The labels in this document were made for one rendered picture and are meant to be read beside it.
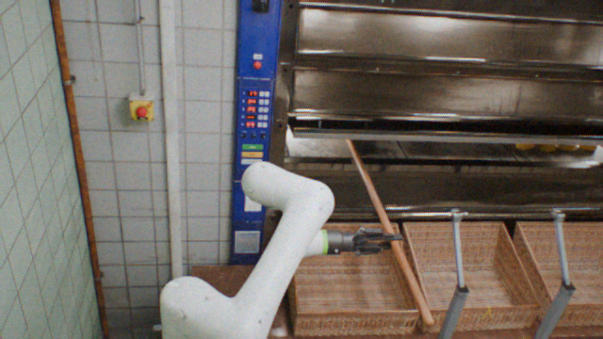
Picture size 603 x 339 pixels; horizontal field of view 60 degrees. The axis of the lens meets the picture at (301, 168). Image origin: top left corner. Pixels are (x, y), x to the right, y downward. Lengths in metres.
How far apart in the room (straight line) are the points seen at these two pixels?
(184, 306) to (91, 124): 1.17
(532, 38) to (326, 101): 0.91
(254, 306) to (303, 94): 1.14
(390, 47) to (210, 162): 0.92
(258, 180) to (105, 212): 1.23
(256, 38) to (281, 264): 1.01
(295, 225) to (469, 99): 1.29
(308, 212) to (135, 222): 1.33
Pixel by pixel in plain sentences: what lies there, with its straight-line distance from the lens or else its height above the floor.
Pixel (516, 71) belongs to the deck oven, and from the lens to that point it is 2.49.
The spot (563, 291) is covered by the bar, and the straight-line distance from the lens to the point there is 2.52.
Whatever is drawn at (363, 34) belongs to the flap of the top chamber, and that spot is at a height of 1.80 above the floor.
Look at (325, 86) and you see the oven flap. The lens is 2.23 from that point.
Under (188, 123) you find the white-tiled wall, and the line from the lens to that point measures 2.26.
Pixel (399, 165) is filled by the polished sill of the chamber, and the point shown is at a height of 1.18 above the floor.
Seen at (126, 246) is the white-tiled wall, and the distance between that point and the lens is 2.68.
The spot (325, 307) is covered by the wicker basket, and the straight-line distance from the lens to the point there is 2.53.
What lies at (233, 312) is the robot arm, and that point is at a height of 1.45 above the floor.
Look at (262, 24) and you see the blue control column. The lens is 2.06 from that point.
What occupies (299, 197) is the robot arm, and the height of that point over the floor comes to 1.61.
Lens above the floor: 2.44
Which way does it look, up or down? 33 degrees down
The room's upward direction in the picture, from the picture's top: 7 degrees clockwise
